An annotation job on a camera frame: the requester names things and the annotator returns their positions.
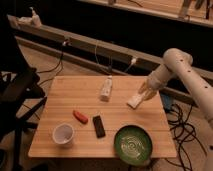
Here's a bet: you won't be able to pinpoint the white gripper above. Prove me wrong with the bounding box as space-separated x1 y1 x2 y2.
138 71 166 101

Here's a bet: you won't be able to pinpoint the white sponge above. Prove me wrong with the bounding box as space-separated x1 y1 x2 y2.
127 94 144 109

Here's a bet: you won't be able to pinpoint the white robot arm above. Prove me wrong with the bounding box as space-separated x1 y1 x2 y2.
138 48 213 129

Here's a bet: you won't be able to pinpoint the green ceramic plate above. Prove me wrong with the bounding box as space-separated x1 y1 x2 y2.
114 125 153 166

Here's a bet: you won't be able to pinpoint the blue box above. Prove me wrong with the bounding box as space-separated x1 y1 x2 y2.
160 94 173 110

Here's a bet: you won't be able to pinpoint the white tube bottle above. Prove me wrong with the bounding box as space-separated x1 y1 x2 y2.
100 76 112 101

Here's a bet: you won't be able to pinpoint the black rectangular bar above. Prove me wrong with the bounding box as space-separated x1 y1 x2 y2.
93 116 105 138

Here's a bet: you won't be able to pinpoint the wooden table board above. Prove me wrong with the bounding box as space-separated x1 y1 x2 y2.
29 76 177 158

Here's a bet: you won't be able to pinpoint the orange carrot toy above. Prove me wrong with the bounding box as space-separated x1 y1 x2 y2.
73 110 88 124

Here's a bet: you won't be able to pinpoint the black chair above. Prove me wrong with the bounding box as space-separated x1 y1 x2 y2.
0 68 47 171

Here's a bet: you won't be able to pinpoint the white spray bottle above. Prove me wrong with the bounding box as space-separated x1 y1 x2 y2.
31 7 42 27

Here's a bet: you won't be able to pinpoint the white plug with cable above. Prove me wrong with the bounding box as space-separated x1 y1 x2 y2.
124 57 138 73

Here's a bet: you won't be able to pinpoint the black floor cables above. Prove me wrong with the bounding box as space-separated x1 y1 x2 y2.
164 99 213 171

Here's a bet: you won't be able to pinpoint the white plug black cable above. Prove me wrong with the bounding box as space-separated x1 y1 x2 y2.
36 39 72 86

